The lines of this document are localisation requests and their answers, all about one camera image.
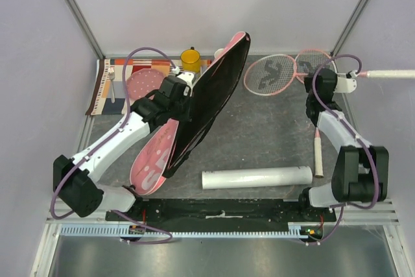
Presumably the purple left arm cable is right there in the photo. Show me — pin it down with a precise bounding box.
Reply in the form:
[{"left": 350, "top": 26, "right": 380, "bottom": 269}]
[{"left": 48, "top": 46, "right": 182, "bottom": 245}]

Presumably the pink badminton racket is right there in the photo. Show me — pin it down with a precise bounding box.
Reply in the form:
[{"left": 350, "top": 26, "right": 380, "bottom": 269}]
[
  {"left": 243, "top": 54, "right": 414, "bottom": 96},
  {"left": 295, "top": 49, "right": 337, "bottom": 178}
]

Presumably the white shuttlecock tube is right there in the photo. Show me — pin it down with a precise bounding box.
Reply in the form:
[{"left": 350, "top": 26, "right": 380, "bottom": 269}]
[{"left": 202, "top": 166, "right": 313, "bottom": 189}]

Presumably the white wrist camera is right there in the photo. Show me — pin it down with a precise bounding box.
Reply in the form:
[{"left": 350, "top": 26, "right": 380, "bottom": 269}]
[
  {"left": 334, "top": 71, "right": 358, "bottom": 93},
  {"left": 176, "top": 71, "right": 195, "bottom": 96}
]

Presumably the colourful patchwork placemat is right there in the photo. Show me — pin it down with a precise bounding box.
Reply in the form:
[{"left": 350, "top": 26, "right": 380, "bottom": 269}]
[{"left": 85, "top": 58, "right": 213, "bottom": 116}]

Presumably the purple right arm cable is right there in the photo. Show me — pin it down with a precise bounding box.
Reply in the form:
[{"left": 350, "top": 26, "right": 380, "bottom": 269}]
[{"left": 291, "top": 53, "right": 380, "bottom": 247}]

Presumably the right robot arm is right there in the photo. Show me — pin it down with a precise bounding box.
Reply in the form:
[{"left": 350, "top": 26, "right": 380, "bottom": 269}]
[{"left": 296, "top": 68, "right": 389, "bottom": 221}]

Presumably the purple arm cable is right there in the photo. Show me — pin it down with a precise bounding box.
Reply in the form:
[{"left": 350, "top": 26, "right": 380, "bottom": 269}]
[
  {"left": 291, "top": 53, "right": 380, "bottom": 247},
  {"left": 48, "top": 46, "right": 182, "bottom": 245}
]

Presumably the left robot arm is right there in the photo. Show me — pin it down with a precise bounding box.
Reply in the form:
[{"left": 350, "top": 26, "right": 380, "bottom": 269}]
[{"left": 53, "top": 72, "right": 194, "bottom": 221}]

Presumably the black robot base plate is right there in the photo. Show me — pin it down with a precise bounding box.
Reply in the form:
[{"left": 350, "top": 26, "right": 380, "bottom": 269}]
[{"left": 126, "top": 199, "right": 337, "bottom": 231}]

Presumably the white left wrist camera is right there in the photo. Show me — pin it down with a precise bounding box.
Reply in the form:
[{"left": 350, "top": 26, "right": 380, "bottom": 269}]
[{"left": 176, "top": 71, "right": 195, "bottom": 96}]

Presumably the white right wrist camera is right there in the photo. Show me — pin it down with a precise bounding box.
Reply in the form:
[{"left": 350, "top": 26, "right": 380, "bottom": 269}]
[{"left": 334, "top": 71, "right": 358, "bottom": 93}]

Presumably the light blue mug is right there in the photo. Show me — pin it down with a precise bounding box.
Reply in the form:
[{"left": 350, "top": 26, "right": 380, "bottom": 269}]
[{"left": 214, "top": 48, "right": 224, "bottom": 60}]

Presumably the white slotted cable duct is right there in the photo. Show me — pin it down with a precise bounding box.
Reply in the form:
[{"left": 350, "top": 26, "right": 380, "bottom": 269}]
[{"left": 60, "top": 223, "right": 307, "bottom": 239}]

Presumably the aluminium frame rail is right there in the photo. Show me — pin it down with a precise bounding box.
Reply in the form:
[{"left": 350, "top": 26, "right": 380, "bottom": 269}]
[{"left": 64, "top": 0, "right": 105, "bottom": 59}]

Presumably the silver fork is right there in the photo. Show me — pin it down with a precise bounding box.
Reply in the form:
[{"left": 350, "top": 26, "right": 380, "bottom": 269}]
[{"left": 108, "top": 67, "right": 115, "bottom": 103}]

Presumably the pink dotted plate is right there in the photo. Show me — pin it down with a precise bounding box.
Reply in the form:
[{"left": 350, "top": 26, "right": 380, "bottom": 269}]
[{"left": 126, "top": 69, "right": 165, "bottom": 101}]

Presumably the yellow glass mug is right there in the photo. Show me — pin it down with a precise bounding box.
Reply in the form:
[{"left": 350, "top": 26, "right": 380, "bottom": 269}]
[{"left": 180, "top": 47, "right": 201, "bottom": 73}]

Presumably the pink racket bag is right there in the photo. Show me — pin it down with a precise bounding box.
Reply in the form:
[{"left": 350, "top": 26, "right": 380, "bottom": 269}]
[{"left": 130, "top": 32, "right": 250, "bottom": 196}]

